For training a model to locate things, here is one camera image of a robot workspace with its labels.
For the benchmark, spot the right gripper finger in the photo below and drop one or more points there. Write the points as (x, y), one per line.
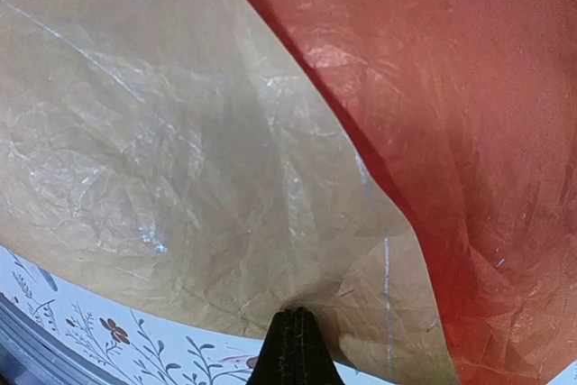
(294, 353)

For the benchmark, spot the yellow wrapping paper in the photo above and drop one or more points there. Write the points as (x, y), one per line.
(171, 155)

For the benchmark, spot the orange wrapping paper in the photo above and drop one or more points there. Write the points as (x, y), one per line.
(465, 113)

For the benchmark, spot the floral patterned tablecloth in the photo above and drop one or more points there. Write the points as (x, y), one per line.
(115, 344)

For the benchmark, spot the front aluminium rail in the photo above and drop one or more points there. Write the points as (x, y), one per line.
(26, 346)

